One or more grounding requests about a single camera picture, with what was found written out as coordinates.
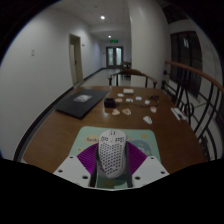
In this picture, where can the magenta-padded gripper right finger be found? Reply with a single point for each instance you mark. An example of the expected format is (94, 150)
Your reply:
(153, 170)

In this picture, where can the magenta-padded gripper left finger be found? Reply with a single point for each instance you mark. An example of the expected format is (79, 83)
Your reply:
(68, 170)

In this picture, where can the white perforated computer mouse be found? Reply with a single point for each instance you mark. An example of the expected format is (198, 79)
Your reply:
(111, 153)

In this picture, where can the mint green printed mouse pad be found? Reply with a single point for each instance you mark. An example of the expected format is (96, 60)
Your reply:
(140, 136)

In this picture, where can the small red white sticker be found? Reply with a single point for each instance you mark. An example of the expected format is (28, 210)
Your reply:
(153, 109)

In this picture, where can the white paper card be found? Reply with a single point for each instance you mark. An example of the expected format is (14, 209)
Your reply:
(176, 112)

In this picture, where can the small orange sticker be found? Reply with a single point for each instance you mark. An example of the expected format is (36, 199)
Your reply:
(126, 111)
(115, 112)

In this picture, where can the dark closed laptop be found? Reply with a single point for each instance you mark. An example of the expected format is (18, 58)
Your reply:
(81, 103)

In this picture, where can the small black box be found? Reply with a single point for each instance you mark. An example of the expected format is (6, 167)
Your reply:
(109, 102)

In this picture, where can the small flat white box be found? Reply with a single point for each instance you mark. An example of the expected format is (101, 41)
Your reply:
(128, 90)

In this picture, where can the wooden armchair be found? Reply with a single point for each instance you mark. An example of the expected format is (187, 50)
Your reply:
(133, 71)

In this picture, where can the black railing with wooden handrail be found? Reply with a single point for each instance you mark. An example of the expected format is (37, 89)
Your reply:
(200, 71)

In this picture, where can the cream side door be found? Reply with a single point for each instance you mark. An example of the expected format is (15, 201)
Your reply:
(76, 60)

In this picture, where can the dark framed window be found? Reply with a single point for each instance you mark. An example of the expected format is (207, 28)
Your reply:
(186, 63)

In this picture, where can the glass double door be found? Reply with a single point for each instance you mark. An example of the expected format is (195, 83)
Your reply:
(114, 56)

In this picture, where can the green exit sign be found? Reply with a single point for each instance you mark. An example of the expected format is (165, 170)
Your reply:
(114, 41)

